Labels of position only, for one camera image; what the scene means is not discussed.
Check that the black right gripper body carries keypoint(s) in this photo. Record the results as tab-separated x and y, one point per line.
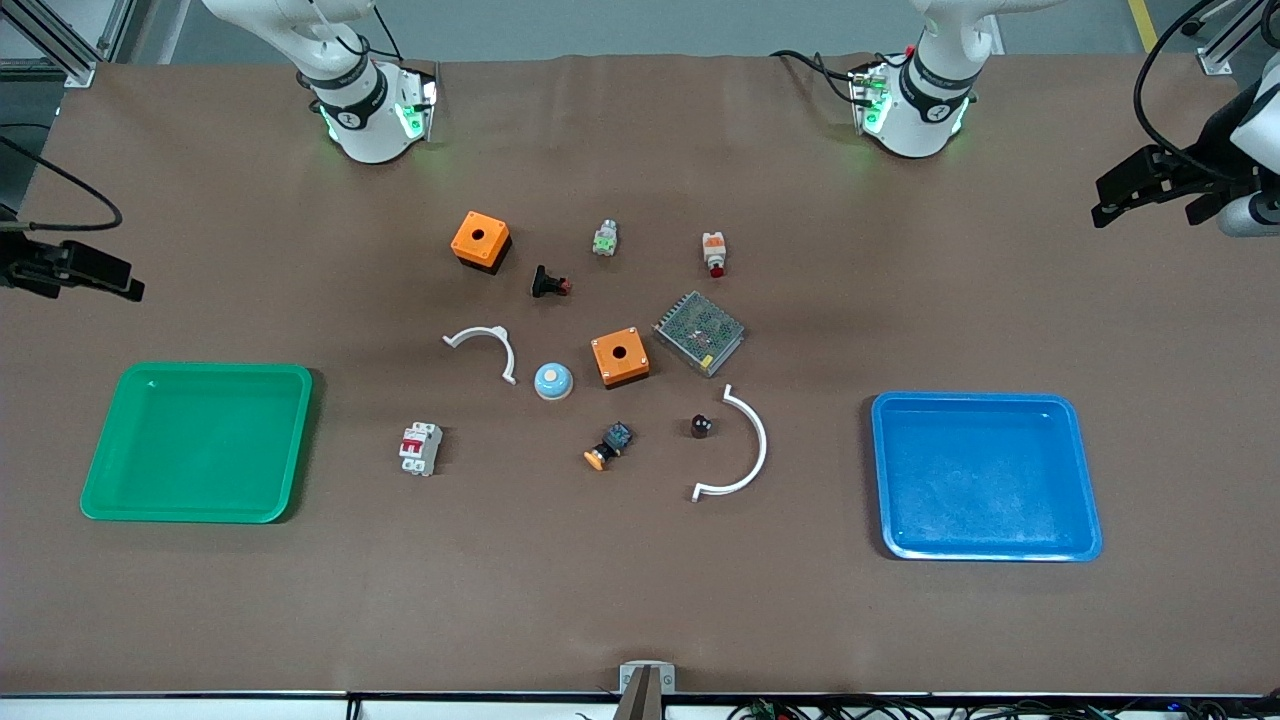
14	263

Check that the grey circuit breaker red switch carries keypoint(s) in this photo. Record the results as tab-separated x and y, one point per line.
421	450

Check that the small black capacitor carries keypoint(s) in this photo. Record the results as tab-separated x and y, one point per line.
701	427

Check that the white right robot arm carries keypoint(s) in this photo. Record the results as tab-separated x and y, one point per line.
365	130

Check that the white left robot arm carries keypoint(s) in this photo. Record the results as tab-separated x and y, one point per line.
915	125

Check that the green plastic tray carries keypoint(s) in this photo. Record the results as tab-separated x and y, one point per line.
200	440

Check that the orange button box black base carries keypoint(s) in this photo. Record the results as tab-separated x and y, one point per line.
462	245

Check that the blue plastic tray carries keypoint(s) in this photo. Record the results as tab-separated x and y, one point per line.
940	520

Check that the white orange red indicator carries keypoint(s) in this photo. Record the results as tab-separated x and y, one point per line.
713	247

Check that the black red push button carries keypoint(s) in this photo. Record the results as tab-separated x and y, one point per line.
543	282

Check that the metal mesh power supply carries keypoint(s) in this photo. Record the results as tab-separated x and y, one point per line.
700	335

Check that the blue dome buzzer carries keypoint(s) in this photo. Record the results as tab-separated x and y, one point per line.
560	385

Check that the orange mushroom push button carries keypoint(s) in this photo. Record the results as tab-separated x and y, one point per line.
597	459

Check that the brown table cover mat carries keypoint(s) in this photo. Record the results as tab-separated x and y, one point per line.
640	580

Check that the metal table edge clamp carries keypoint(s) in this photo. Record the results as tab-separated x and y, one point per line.
628	672

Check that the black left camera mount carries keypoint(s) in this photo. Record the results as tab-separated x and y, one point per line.
1140	205

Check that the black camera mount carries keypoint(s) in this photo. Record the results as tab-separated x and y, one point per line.
1140	205
125	290

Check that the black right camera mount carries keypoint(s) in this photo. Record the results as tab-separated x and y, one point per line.
125	290

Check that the aluminium frame profile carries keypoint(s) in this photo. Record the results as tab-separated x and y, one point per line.
60	50
1215	60

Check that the small white curved bracket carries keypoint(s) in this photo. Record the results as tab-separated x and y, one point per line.
480	331

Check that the large white curved bracket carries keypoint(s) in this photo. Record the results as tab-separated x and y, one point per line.
763	445

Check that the green grey selector switch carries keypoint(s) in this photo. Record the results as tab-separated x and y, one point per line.
604	240

